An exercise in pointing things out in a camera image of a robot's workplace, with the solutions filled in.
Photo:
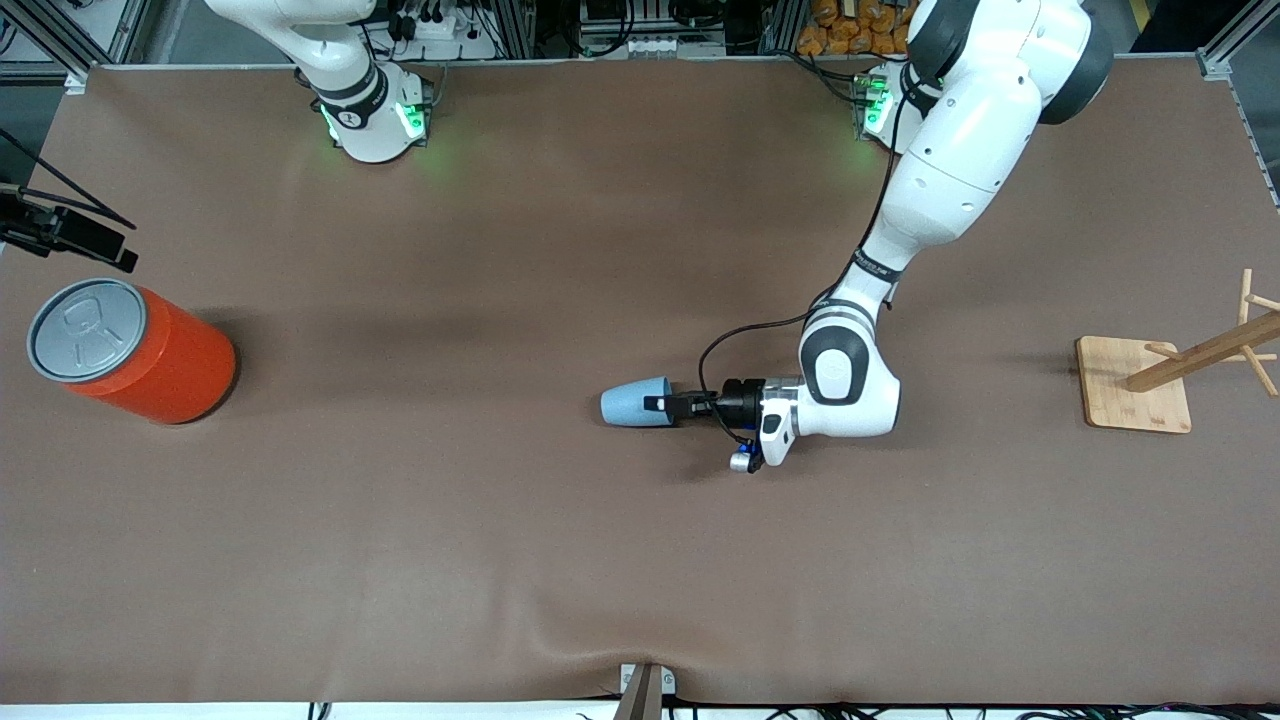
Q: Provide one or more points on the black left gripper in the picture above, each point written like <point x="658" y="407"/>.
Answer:
<point x="741" y="398"/>

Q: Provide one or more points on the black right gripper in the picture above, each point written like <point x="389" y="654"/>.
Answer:
<point x="62" y="232"/>

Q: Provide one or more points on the light blue plastic cup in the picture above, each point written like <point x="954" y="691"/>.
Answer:
<point x="630" y="402"/>

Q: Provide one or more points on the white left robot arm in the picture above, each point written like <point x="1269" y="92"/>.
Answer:
<point x="950" y="170"/>

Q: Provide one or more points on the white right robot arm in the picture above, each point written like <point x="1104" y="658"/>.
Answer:
<point x="360" y="120"/>

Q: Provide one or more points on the wooden cup stand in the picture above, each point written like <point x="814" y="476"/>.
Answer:
<point x="1135" y="385"/>

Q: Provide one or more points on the orange can with grey lid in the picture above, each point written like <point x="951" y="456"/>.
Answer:
<point x="140" y="350"/>

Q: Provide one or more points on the brown table mat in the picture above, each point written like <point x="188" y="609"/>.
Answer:
<point x="640" y="550"/>

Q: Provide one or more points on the white terminal block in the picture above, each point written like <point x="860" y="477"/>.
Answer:
<point x="650" y="46"/>

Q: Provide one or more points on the orange snack bag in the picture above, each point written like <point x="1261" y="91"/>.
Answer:
<point x="850" y="30"/>

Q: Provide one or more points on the white power strip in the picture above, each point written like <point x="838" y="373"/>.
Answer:
<point x="432" y="22"/>

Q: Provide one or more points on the aluminium frame profile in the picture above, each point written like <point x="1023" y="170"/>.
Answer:
<point x="1240" y="40"/>
<point x="60" y="35"/>

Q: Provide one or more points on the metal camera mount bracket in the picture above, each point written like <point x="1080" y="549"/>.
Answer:
<point x="645" y="690"/>

